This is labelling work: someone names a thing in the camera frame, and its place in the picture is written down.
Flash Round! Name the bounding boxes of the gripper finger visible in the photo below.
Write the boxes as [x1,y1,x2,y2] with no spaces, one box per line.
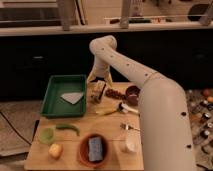
[104,73,113,87]
[87,72,96,84]

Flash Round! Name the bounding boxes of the beige eraser block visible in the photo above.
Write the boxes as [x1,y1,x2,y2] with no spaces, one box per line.
[91,80,106,103]

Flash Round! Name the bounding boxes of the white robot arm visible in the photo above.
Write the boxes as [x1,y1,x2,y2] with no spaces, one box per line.
[88,35,196,171]

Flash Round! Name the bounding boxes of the clear plastic cup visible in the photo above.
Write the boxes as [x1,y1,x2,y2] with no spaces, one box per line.
[124,131,139,154]

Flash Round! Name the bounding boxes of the dark red grapes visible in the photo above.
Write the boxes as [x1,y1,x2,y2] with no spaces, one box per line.
[105,88,126,100]

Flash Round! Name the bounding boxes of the dark red bowl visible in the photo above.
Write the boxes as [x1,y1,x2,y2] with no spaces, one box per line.
[125,86,140,106]

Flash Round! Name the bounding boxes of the grey triangular cloth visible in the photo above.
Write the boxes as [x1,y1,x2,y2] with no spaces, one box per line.
[61,92,84,104]

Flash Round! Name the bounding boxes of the yellow banana toy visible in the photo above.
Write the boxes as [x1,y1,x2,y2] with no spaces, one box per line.
[95,108,117,116]

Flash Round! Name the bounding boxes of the green plastic tray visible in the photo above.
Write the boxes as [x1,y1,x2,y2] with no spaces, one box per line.
[41,75,87,118]

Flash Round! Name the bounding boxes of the metal fork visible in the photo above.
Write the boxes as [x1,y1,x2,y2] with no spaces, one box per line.
[120,123,140,131]

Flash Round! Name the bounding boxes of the green chili pepper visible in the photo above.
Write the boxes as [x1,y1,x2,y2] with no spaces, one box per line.
[55,124,80,136]

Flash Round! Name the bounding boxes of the blue sponge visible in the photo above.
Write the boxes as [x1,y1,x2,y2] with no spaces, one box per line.
[88,137,103,162]

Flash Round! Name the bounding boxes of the orange plate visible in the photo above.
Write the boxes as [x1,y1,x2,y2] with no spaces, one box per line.
[77,133,109,169]

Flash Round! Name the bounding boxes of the yellow lemon toy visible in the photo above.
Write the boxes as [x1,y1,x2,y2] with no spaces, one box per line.
[48,144,63,159]

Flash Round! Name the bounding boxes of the black cable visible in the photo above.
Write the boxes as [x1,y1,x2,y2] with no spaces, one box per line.
[0,110,33,147]

